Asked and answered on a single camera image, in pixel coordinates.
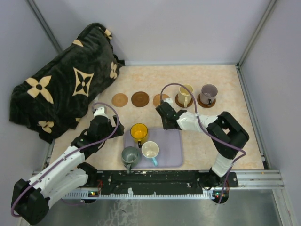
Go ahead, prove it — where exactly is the yellow mug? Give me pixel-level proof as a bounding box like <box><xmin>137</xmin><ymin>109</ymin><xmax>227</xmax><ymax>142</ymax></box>
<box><xmin>130</xmin><ymin>123</ymin><xmax>148</xmax><ymax>148</ymax></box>

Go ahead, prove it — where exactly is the light brown wooden coaster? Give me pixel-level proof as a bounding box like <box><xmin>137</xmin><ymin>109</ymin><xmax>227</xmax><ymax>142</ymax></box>
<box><xmin>197</xmin><ymin>94</ymin><xmax>216</xmax><ymax>108</ymax></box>

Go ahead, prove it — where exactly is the dark brown wooden coaster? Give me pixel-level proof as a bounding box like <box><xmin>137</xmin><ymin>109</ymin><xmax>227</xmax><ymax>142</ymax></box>
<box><xmin>131</xmin><ymin>91</ymin><xmax>149</xmax><ymax>107</ymax></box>

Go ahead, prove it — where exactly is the aluminium frame front rail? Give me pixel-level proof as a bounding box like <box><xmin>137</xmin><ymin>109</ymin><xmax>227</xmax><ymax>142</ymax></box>
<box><xmin>28</xmin><ymin>169</ymin><xmax>285</xmax><ymax>200</ymax></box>

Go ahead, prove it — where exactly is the black floral plush blanket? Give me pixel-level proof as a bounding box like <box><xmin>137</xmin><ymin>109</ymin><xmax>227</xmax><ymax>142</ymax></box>
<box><xmin>9</xmin><ymin>23</ymin><xmax>125</xmax><ymax>143</ymax></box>

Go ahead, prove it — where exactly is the grey green mug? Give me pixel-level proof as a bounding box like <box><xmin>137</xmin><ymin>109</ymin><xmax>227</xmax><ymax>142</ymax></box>
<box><xmin>121</xmin><ymin>146</ymin><xmax>141</xmax><ymax>174</ymax></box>

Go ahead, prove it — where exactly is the woven rattan coaster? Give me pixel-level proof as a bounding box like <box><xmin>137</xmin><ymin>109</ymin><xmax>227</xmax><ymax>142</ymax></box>
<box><xmin>111</xmin><ymin>93</ymin><xmax>128</xmax><ymax>107</ymax></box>
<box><xmin>153</xmin><ymin>94</ymin><xmax>169</xmax><ymax>107</ymax></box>

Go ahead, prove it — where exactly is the cream mug blue handle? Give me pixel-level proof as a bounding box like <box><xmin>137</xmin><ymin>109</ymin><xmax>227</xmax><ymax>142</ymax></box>
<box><xmin>141</xmin><ymin>141</ymin><xmax>159</xmax><ymax>166</ymax></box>

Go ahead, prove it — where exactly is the lavender plastic tray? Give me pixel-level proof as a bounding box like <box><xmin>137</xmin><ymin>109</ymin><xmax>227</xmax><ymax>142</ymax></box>
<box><xmin>135</xmin><ymin>128</ymin><xmax>183</xmax><ymax>169</ymax></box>

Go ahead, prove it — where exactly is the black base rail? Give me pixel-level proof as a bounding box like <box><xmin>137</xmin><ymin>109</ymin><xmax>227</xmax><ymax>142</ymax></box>
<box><xmin>80</xmin><ymin>170</ymin><xmax>238</xmax><ymax>195</ymax></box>

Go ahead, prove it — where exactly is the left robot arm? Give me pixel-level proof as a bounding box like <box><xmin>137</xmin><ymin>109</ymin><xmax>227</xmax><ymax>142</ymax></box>
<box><xmin>11</xmin><ymin>102</ymin><xmax>124</xmax><ymax>225</ymax></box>

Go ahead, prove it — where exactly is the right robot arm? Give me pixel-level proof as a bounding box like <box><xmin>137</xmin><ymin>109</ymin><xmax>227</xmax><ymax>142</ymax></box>
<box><xmin>156</xmin><ymin>99</ymin><xmax>249</xmax><ymax>186</ymax></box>

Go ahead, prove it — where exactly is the beige mug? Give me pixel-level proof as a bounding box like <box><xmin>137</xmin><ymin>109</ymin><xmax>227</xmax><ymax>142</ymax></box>
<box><xmin>177</xmin><ymin>84</ymin><xmax>193</xmax><ymax>106</ymax></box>

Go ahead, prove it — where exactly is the purple translucent mug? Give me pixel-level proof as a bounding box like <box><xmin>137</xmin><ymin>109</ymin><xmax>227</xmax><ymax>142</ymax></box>
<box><xmin>199</xmin><ymin>84</ymin><xmax>218</xmax><ymax>106</ymax></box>

